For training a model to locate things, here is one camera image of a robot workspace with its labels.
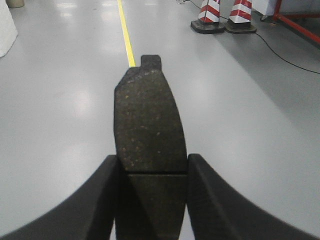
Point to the cardboard tube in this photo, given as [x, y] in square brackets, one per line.
[15, 3]

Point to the red white traffic cone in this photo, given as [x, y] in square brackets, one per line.
[208, 20]

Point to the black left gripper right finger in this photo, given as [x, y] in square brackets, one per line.
[218, 212]

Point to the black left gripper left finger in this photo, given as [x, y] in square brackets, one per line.
[88, 214]

